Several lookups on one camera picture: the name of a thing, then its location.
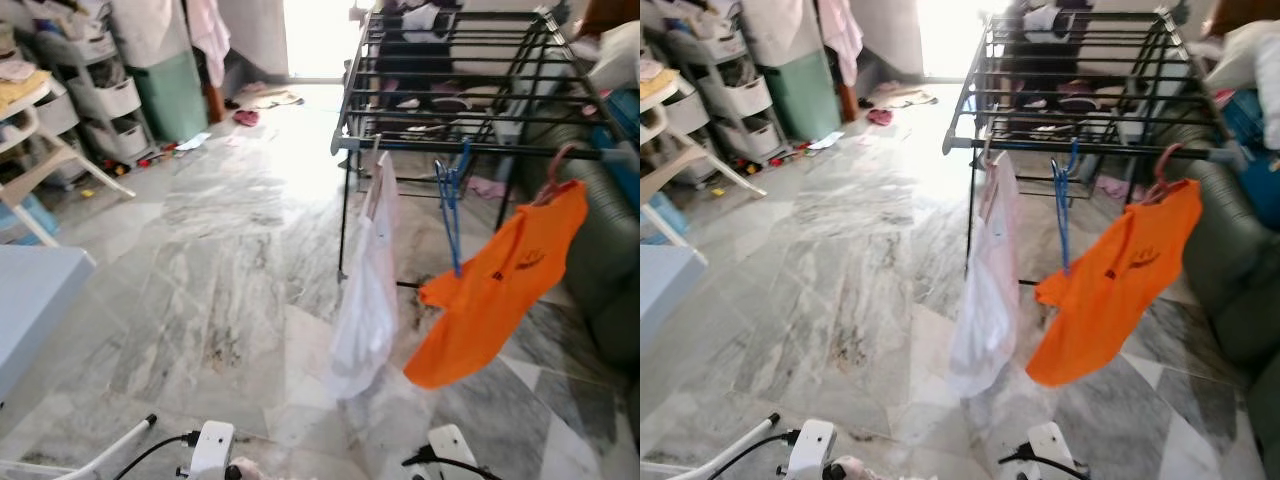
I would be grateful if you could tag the blue plastic hanger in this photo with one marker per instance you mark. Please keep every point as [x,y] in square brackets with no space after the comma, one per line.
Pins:
[457,250]
[1064,240]

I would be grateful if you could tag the pink plastic hanger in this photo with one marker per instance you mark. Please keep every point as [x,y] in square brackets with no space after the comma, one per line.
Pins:
[990,185]
[1163,175]
[371,185]
[551,180]

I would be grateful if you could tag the dark green leather sofa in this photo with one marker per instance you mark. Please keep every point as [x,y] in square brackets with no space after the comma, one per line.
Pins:
[610,260]
[1240,270]

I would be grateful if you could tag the yellow folded towel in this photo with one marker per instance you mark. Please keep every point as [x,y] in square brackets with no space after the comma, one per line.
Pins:
[655,85]
[20,90]

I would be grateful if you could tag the orange t-shirt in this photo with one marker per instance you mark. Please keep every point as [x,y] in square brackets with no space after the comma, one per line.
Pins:
[1110,290]
[490,290]

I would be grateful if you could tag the grey plastic drawer tower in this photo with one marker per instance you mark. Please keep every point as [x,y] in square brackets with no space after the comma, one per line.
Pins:
[110,100]
[740,100]

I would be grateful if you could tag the white floor paper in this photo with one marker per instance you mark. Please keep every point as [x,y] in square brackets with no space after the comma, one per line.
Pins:
[826,140]
[193,141]

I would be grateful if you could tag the green storage bin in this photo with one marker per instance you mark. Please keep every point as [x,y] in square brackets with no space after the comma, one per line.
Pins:
[170,100]
[805,100]

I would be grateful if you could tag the pink slippers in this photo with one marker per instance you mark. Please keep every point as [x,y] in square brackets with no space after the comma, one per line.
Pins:
[246,117]
[879,116]

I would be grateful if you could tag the white t-shirt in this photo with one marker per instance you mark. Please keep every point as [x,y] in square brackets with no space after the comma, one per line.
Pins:
[365,310]
[985,310]

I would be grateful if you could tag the pink hanging cloth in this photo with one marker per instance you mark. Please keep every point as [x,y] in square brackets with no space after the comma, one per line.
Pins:
[210,35]
[842,35]

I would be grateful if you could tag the black metal drying rack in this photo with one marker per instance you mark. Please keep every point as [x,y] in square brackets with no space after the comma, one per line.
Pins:
[957,144]
[345,143]

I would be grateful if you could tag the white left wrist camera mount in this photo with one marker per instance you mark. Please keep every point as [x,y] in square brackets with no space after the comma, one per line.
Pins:
[212,450]
[812,450]

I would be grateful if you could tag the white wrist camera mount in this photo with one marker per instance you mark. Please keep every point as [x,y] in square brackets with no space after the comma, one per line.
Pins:
[452,445]
[812,450]
[212,450]
[1050,448]

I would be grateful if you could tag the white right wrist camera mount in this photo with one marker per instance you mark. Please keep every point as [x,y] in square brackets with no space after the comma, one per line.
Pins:
[452,445]
[1050,448]

